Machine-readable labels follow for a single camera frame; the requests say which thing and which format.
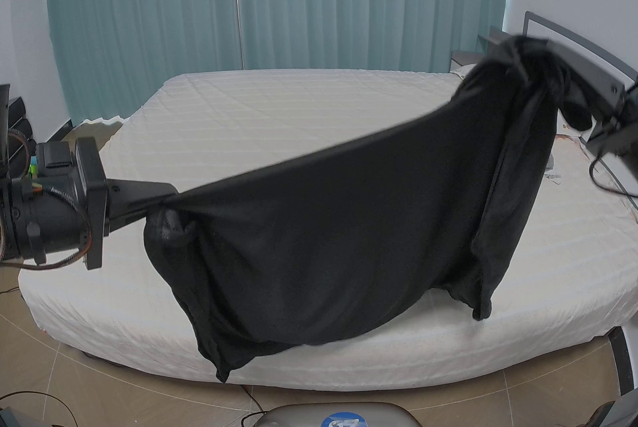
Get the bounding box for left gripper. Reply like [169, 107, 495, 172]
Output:
[22, 136, 180, 271]

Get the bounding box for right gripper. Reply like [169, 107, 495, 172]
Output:
[546, 39, 638, 158]

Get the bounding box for black T-shirt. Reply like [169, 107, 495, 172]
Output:
[144, 36, 594, 383]

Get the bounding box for bed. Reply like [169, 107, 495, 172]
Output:
[17, 11, 638, 393]

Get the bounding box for grey bedside table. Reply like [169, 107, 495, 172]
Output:
[450, 27, 505, 73]

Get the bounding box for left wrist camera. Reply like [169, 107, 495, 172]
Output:
[36, 141, 76, 179]

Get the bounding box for black cable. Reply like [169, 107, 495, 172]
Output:
[589, 156, 638, 213]
[239, 384, 270, 427]

